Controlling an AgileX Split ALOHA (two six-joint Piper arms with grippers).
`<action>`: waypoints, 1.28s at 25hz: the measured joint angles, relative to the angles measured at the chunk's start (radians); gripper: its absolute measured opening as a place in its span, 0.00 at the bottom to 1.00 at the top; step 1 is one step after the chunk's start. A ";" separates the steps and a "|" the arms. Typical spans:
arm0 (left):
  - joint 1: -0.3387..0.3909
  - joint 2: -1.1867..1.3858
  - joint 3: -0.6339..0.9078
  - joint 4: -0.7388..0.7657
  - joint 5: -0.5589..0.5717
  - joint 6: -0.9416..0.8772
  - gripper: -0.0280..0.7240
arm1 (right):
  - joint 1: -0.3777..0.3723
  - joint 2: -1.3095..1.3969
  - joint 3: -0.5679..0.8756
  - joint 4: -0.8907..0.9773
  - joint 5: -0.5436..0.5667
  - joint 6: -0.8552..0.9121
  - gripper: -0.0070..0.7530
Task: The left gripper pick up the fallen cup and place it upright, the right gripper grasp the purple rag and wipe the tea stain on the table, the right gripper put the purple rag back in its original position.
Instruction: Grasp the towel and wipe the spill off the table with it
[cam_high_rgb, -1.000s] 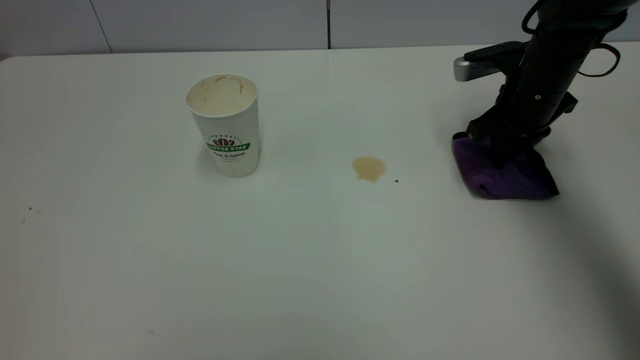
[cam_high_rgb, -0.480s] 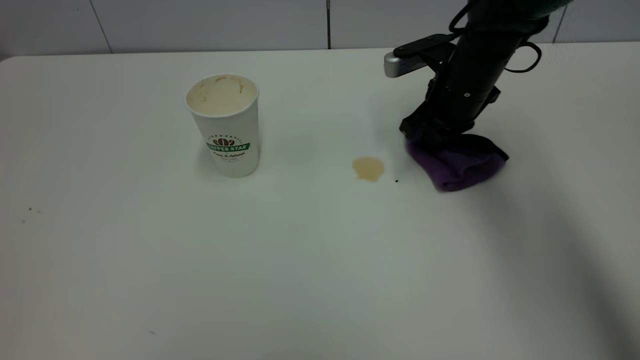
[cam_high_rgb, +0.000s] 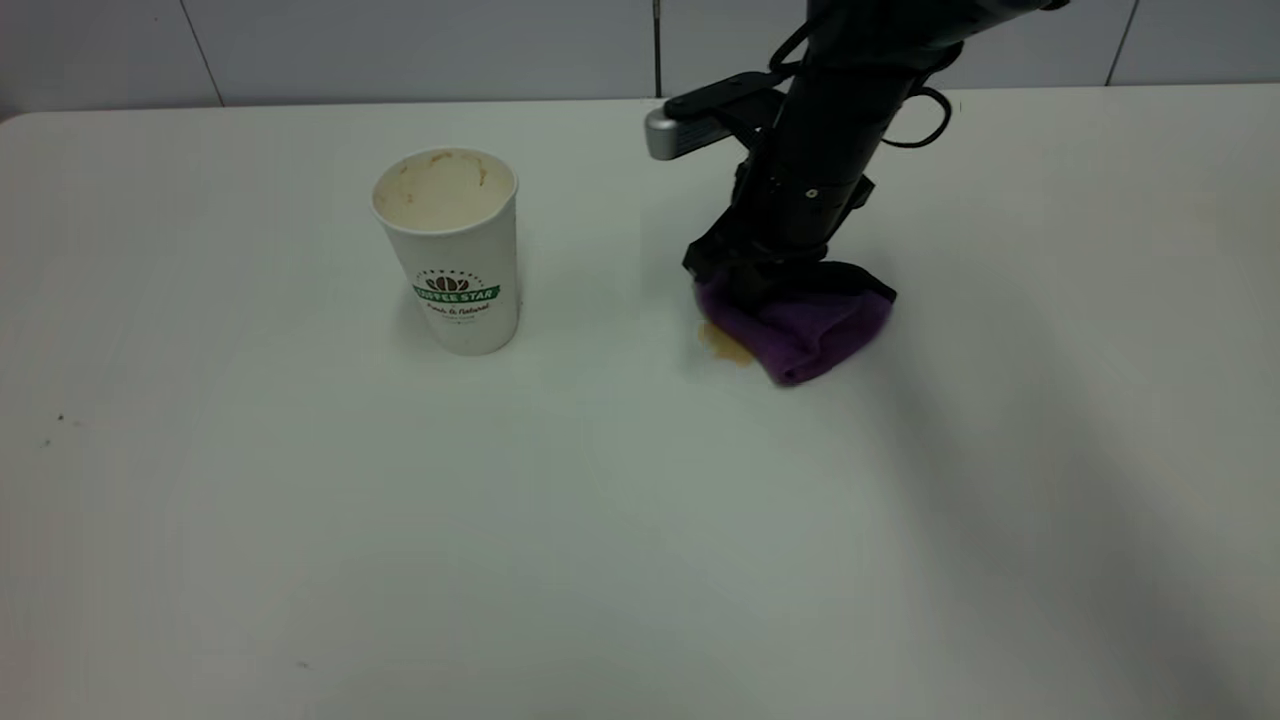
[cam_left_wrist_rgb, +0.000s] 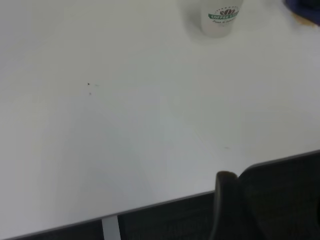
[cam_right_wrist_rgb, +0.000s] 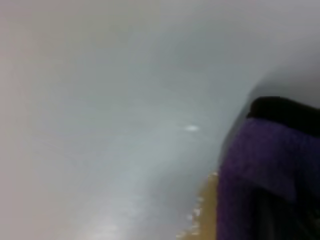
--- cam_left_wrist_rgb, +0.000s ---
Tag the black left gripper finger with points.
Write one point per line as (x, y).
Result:
(227, 205)

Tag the white paper coffee cup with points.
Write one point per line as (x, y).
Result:
(217, 22)

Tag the black mesh chair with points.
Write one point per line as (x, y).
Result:
(282, 197)

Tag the white table leg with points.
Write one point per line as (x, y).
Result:
(111, 228)

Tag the purple microfiber cloth black trim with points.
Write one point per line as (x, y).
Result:
(305, 5)

